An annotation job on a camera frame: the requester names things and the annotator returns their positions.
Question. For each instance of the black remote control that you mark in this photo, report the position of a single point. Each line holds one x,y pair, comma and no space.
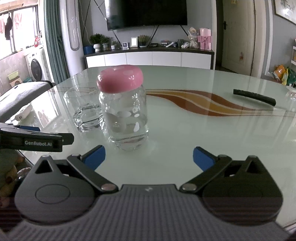
255,96

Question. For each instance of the white game controller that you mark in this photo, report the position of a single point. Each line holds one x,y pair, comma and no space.
24,112

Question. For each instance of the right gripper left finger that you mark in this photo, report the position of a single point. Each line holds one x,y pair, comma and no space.
86,165

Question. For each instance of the white washing machine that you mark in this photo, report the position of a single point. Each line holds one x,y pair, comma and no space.
37,65

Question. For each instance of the white interior door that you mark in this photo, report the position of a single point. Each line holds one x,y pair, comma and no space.
238,36

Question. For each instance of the clear drinking glass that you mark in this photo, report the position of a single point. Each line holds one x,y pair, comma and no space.
83,104

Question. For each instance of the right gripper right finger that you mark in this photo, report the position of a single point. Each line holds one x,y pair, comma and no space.
211,166

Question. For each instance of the green curtain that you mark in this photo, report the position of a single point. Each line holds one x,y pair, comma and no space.
54,41

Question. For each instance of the clear glass jar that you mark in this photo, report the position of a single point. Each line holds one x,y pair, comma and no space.
125,118

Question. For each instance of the framed wall painting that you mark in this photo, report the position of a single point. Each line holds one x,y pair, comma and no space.
285,8

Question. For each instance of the white photo frame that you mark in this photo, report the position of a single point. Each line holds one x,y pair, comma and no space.
134,42

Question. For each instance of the pink jar lid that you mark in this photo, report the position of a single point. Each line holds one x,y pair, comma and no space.
118,79

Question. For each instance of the grey sofa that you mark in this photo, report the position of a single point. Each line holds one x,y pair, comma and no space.
20,95

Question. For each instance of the black wall television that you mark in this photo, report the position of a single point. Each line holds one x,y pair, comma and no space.
138,13

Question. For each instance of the white standing air conditioner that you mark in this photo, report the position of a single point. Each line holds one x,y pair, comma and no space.
71,36

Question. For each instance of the potted plant white pot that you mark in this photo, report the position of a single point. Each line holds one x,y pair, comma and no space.
95,40

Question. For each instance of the pink gift box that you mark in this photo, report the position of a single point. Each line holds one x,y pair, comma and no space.
205,39

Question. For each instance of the white tv cabinet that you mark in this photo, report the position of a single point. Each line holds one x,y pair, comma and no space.
160,56

